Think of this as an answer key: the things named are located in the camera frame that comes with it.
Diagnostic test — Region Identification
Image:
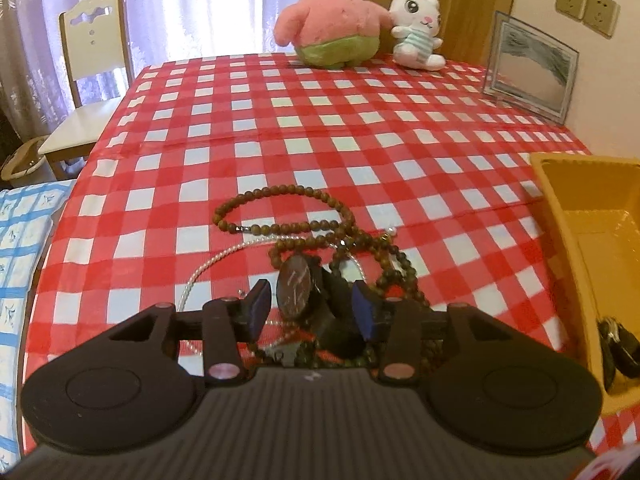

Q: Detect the black round wristwatch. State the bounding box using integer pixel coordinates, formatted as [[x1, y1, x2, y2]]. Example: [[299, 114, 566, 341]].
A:
[[276, 254, 368, 358]]

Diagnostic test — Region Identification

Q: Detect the light brown bead necklace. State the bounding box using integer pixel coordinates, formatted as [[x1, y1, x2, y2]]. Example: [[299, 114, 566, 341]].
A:
[[212, 185, 358, 261]]

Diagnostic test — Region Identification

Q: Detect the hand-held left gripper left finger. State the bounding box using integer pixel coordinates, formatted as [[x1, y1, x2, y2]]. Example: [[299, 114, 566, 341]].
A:
[[107, 279, 273, 387]]

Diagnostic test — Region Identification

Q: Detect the white bunny plush toy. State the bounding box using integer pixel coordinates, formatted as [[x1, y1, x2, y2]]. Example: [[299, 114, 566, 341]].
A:
[[387, 0, 446, 72]]

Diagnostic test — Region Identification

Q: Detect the pink starfish plush toy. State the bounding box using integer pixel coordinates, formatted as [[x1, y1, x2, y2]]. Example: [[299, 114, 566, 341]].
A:
[[274, 0, 393, 70]]

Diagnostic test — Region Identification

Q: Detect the red checkered tablecloth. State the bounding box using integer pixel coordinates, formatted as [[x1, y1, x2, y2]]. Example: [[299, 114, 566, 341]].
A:
[[22, 52, 640, 461]]

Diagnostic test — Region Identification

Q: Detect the black strap watch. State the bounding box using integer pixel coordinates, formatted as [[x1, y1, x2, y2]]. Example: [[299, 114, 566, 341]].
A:
[[597, 316, 640, 393]]

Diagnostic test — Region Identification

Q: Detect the white lace curtain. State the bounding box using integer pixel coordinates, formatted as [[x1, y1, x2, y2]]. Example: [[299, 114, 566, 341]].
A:
[[0, 0, 321, 136]]

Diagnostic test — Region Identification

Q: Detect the yellow plastic tray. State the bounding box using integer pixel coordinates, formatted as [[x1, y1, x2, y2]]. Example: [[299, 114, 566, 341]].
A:
[[530, 152, 640, 418]]

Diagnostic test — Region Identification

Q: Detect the glass picture frame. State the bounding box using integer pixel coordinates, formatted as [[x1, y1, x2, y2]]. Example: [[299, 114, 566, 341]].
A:
[[482, 10, 579, 125]]

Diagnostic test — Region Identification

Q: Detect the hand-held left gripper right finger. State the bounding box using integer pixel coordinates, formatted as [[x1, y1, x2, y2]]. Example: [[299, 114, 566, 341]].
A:
[[350, 281, 508, 383]]

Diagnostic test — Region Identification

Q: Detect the white wooden chair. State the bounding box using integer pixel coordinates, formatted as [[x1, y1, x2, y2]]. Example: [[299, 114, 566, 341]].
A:
[[37, 0, 136, 181]]

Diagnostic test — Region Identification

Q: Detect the dark bead necklace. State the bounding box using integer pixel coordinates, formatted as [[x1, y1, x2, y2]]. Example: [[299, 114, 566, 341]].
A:
[[269, 232, 446, 372]]

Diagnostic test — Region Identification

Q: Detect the beige basket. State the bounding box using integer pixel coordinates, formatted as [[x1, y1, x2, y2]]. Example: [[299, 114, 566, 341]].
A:
[[0, 136, 51, 183]]

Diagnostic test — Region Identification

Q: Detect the white pearl necklace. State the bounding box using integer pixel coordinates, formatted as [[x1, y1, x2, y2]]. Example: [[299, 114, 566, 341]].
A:
[[177, 227, 401, 356]]

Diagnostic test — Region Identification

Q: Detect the blue checked blanket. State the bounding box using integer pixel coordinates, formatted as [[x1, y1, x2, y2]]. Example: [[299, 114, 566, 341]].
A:
[[0, 180, 78, 471]]

